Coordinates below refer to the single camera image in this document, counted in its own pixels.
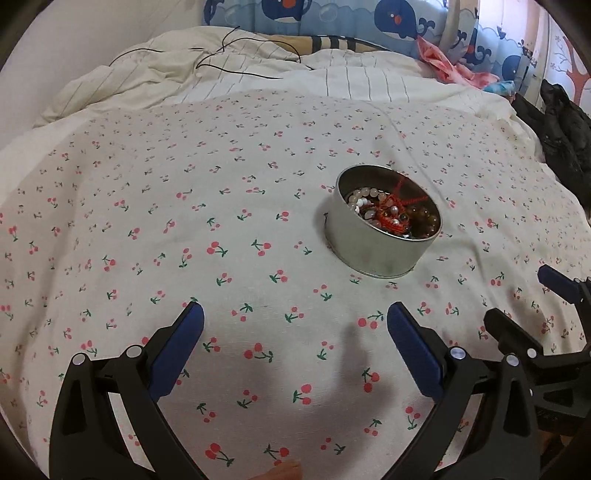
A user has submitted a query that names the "white striped quilt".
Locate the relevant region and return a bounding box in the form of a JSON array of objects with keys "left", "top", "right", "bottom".
[{"left": 32, "top": 25, "right": 546, "bottom": 163}]

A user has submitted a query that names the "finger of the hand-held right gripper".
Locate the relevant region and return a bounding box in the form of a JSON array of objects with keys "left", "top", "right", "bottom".
[
  {"left": 483, "top": 308, "right": 591, "bottom": 407},
  {"left": 537, "top": 264, "right": 591, "bottom": 308}
]

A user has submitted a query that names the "blue whale print cloth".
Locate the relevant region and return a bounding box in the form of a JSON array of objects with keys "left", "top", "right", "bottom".
[{"left": 203, "top": 0, "right": 542, "bottom": 93}]

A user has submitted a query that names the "thin black cable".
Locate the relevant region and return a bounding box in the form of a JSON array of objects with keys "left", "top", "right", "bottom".
[{"left": 108, "top": 25, "right": 315, "bottom": 80}]

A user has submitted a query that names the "person's bare foot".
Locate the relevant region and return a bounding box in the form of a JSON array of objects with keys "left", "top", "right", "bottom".
[{"left": 252, "top": 460, "right": 304, "bottom": 480}]

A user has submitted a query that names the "red string bracelet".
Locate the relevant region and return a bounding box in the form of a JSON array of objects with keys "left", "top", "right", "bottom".
[{"left": 368, "top": 176, "right": 431, "bottom": 232}]

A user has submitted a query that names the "black garment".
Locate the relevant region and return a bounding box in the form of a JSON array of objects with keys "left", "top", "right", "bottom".
[{"left": 510, "top": 78, "right": 591, "bottom": 209}]

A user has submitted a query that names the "white bead bracelet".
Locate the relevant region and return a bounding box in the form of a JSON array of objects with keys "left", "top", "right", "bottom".
[{"left": 345, "top": 185, "right": 385, "bottom": 216}]

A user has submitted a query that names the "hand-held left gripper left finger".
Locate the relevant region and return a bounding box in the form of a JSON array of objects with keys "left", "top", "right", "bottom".
[{"left": 48, "top": 301, "right": 205, "bottom": 480}]

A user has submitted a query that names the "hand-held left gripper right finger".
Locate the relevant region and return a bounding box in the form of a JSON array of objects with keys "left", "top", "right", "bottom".
[{"left": 383, "top": 302, "right": 542, "bottom": 480}]

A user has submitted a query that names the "cherry print bed sheet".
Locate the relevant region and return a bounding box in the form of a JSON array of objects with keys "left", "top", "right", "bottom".
[{"left": 0, "top": 90, "right": 591, "bottom": 480}]

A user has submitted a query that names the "yellow black striped pillow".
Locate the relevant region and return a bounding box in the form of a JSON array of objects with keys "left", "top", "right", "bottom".
[{"left": 262, "top": 34, "right": 394, "bottom": 55}]

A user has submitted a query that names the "round metal tin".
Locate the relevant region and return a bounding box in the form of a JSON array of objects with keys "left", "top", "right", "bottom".
[{"left": 323, "top": 165, "right": 443, "bottom": 279}]

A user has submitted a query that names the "pink crumpled cloth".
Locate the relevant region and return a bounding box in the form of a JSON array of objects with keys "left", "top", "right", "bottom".
[{"left": 416, "top": 37, "right": 516, "bottom": 96}]

